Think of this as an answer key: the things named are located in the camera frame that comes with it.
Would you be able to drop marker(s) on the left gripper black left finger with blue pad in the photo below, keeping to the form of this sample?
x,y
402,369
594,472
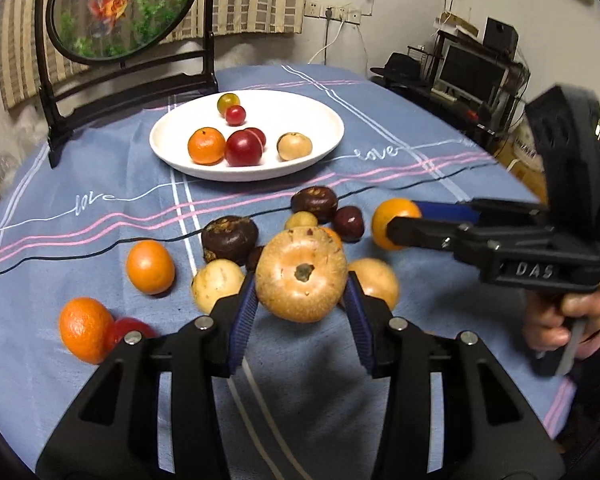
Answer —
x,y
110,430

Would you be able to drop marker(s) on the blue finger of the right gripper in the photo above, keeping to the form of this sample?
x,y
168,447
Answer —
x,y
460,208

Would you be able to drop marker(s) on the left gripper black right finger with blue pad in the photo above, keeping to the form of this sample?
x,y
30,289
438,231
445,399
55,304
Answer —
x,y
452,410

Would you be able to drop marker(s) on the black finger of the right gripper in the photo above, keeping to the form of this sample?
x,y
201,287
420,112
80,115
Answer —
x,y
446,236

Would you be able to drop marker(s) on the red fruit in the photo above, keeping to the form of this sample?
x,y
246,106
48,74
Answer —
x,y
120,327

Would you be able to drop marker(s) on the orange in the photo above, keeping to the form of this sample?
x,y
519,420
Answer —
x,y
150,267
83,324
206,146
384,213

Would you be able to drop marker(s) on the dark red plum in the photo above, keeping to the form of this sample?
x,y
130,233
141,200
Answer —
x,y
348,223

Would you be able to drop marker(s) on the dark brown mangosteen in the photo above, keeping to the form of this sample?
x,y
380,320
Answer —
x,y
320,201
230,237

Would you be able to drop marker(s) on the large tan round fruit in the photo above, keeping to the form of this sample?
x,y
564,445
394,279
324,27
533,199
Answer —
x,y
301,274

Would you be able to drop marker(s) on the pale yellow potato-like fruit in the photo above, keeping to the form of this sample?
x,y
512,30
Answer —
x,y
218,279

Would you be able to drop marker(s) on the person's right hand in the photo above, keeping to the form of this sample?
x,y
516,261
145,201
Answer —
x,y
544,327

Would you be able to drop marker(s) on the black desk shelf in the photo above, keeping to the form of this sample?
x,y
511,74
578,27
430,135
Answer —
x,y
411,75

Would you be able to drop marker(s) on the computer monitor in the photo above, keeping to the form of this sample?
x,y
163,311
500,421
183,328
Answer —
x,y
470,74

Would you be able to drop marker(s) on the black speaker box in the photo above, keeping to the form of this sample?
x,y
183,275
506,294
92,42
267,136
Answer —
x,y
500,37

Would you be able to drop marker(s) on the blue striped tablecloth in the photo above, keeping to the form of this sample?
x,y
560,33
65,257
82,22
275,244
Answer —
x,y
300,405

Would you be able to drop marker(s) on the tan fruit on plate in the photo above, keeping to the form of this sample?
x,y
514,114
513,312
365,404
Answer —
x,y
293,145

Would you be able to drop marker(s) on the large red plum on plate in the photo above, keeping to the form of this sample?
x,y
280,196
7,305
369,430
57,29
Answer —
x,y
243,149

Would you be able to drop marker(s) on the small red cherry tomato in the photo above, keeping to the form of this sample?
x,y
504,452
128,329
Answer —
x,y
235,115

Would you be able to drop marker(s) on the orange on plate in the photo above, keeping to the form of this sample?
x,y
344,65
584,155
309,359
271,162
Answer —
x,y
206,146

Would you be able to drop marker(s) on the green yellow small fruit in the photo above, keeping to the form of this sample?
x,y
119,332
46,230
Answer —
x,y
225,101

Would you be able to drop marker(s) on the beige checked curtain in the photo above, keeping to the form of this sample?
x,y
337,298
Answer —
x,y
19,78

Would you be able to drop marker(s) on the round goldfish screen black stand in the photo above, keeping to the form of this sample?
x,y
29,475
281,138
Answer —
x,y
115,35

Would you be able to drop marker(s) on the wall power sockets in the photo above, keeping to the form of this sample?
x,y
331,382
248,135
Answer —
x,y
347,14

